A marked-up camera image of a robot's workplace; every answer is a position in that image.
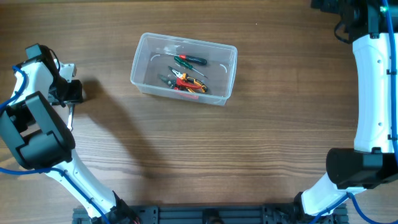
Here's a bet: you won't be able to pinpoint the silver flex socket wrench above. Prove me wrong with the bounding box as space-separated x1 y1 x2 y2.
67 105 75 131

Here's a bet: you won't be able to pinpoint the green handled screwdriver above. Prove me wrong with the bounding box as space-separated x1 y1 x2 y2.
174 56 207 78

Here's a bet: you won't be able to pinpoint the orange black needle nose pliers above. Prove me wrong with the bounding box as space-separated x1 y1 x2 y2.
169 67 208 93

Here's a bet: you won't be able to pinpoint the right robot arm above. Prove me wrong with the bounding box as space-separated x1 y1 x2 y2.
290 0 397 223

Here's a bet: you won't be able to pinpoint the clear plastic storage container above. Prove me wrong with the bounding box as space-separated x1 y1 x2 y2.
130 33 238 106

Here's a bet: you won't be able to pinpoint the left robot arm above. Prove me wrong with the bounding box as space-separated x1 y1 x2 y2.
1 44 141 223

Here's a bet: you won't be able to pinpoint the red handled pruning snips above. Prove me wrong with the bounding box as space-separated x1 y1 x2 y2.
157 74 200 100

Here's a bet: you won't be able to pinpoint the black red handled screwdriver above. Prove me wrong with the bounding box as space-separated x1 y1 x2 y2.
165 52 208 65

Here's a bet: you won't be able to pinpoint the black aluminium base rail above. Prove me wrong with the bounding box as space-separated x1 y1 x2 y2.
72 202 349 224

